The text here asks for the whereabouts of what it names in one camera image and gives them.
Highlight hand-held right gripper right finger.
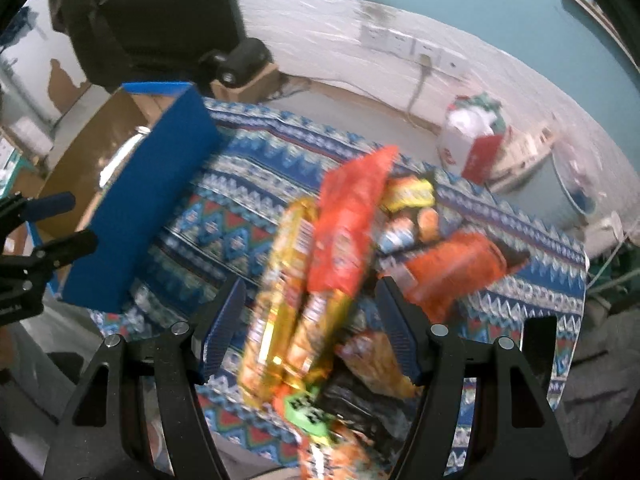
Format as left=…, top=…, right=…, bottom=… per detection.
left=375, top=275, right=576, bottom=480

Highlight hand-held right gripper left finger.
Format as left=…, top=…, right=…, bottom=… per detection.
left=42, top=277, right=248, bottom=480

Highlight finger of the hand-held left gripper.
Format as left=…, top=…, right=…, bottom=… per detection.
left=0, top=230, right=99, bottom=293
left=0, top=191, right=77, bottom=242

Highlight orange chips bag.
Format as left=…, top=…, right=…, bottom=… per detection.
left=339, top=331, right=419, bottom=399

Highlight long gold snack packet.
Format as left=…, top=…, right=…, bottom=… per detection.
left=237, top=196, right=352, bottom=409

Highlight blue cardboard box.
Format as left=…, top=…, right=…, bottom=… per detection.
left=30, top=81, right=227, bottom=313

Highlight orange snack packet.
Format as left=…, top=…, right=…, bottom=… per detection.
left=380, top=231, right=532, bottom=324

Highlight black snack packet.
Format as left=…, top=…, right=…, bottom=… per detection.
left=320, top=370, right=417, bottom=462

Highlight red-orange snack packet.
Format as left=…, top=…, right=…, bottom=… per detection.
left=305, top=145, right=401, bottom=297

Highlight blue patterned tablecloth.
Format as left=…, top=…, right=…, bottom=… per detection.
left=90, top=97, right=592, bottom=480

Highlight red and white gift bag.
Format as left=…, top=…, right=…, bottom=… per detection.
left=436, top=91, right=507, bottom=184

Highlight person in dark clothes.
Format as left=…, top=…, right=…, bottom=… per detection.
left=50, top=0, right=274, bottom=97

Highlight wooden board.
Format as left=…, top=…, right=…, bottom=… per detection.
left=492, top=119, right=557, bottom=192

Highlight grey plastic tub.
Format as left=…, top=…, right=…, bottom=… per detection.
left=549, top=144, right=602, bottom=222

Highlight white wall sockets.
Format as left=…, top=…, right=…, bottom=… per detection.
left=359, top=24, right=472, bottom=75

